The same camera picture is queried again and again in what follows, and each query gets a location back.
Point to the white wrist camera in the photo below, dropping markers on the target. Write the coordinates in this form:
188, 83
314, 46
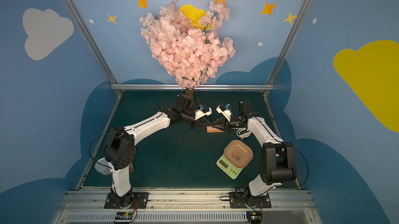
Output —
202, 111
225, 110

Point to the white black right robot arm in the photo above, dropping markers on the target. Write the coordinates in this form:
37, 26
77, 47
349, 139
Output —
278, 158

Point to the right aluminium corner post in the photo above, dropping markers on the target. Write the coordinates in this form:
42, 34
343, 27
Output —
301, 15

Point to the pink white power strip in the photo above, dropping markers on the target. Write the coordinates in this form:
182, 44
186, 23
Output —
211, 129

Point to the green electronic kitchen scale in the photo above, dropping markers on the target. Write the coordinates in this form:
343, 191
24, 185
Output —
226, 166

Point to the right side aluminium table rail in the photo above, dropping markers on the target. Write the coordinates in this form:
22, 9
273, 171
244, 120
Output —
284, 129

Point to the aluminium table rail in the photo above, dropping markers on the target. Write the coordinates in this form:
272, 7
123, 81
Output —
284, 129
93, 152

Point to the brown slotted spatula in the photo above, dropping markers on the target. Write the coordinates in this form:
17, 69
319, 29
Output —
131, 167

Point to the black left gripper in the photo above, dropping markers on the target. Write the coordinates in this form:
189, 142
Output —
197, 121

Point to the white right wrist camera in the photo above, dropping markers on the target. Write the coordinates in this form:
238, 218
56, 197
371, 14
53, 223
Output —
225, 110

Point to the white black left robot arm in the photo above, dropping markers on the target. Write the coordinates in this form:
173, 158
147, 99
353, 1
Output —
183, 104

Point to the pink square panda bowl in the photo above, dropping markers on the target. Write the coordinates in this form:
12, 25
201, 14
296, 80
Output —
238, 153

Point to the left aluminium corner post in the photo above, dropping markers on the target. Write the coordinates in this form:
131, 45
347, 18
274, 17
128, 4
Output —
83, 27

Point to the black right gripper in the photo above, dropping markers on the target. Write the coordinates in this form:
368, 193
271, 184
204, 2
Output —
227, 124

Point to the left side aluminium table rail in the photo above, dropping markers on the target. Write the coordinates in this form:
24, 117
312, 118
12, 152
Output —
93, 152

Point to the aluminium corner post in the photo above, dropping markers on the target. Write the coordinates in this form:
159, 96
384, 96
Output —
301, 15
83, 27

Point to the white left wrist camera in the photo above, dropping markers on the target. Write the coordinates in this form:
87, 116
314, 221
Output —
202, 111

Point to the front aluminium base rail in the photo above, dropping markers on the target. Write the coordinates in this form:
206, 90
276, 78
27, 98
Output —
188, 206

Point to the pink blossom artificial tree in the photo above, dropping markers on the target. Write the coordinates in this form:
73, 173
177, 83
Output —
190, 53

